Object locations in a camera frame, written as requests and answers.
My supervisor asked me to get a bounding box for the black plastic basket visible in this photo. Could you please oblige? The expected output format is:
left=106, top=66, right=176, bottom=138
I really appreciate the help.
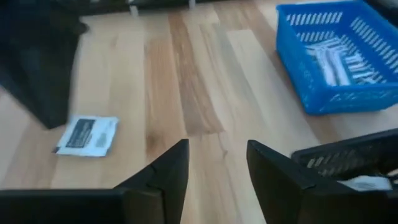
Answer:
left=290, top=128, right=398, bottom=191

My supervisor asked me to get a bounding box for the blue plastic basket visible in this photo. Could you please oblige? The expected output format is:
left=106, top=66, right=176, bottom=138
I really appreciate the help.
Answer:
left=275, top=0, right=398, bottom=116

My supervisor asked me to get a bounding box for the white packet black print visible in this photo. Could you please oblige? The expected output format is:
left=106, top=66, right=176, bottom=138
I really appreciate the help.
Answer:
left=338, top=175, right=393, bottom=191
left=52, top=114, right=121, bottom=158

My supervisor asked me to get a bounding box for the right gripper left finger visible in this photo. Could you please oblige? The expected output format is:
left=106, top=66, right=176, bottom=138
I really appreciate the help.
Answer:
left=114, top=139, right=190, bottom=224

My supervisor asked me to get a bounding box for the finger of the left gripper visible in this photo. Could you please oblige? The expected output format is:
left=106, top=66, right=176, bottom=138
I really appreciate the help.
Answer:
left=0, top=34, right=78, bottom=130

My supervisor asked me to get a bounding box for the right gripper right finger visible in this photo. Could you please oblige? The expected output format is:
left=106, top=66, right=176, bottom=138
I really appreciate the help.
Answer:
left=247, top=139, right=343, bottom=224

